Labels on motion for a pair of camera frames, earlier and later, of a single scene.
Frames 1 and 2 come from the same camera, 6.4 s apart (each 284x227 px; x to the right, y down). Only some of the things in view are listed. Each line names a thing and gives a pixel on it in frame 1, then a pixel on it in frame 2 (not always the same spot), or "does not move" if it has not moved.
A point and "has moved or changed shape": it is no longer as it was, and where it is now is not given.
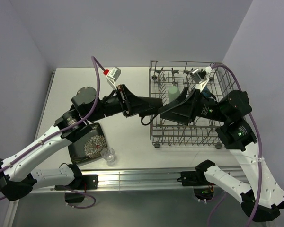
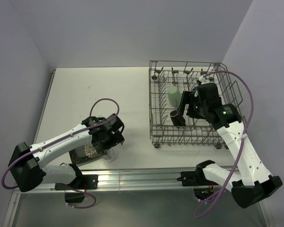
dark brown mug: x=142 y=114 has moved or changed shape
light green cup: x=173 y=93 does not move
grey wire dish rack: x=171 y=78 does not move
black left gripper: x=133 y=105 -> x=116 y=138
